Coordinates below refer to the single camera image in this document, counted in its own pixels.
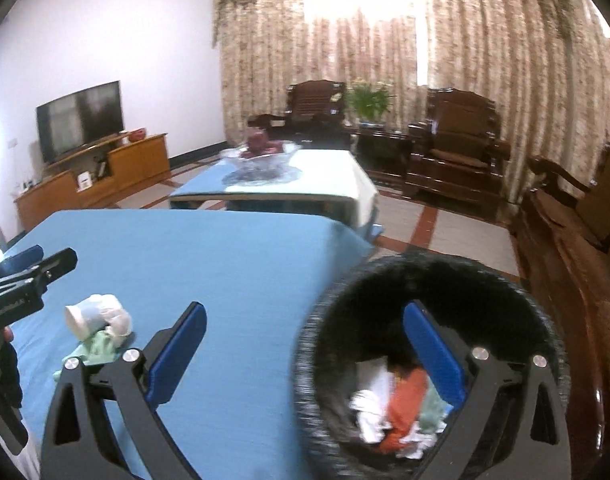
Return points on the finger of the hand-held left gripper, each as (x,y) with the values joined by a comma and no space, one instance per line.
(25,256)
(57,266)

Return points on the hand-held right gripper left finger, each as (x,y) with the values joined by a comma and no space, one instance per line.
(177,355)

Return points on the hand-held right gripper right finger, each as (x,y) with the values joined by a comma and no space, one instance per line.
(430,350)

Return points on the crushed white paper cup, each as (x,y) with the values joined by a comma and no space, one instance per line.
(85,312)

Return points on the orange foam net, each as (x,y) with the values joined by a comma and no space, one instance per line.
(405,405)

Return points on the large white tissue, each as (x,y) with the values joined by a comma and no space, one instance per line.
(370,405)

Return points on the black trash bin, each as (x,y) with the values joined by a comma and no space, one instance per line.
(365,300)

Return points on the small white tissue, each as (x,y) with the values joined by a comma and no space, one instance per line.
(417,442)

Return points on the person's left hand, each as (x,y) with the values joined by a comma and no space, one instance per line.
(7,335)

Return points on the white picture card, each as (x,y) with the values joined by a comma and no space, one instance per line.
(84,180)

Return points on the wooden television cabinet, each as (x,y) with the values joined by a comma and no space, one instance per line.
(140,160)

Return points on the flat screen television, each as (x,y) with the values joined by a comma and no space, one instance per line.
(80,120)

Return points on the red bowl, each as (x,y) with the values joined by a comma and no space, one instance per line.
(137,135)

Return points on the dark wooden sofa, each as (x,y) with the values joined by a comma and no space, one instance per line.
(575,240)

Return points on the patterned round mat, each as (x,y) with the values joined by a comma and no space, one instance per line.
(245,177)

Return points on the dark wooden armchair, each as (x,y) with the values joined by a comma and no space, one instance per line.
(455,160)
(315,105)

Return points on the dark wooden side table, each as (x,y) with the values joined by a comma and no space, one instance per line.
(382,152)

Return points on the coffee table with blue cloth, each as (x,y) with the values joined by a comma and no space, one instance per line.
(325,175)

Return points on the glass fruit bowl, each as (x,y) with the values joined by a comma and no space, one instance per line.
(265,162)

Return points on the red fruit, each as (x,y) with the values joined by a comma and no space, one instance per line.
(262,142)

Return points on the potted green plant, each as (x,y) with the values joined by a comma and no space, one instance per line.
(367,102)

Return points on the floral beige curtains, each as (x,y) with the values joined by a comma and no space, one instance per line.
(485,35)

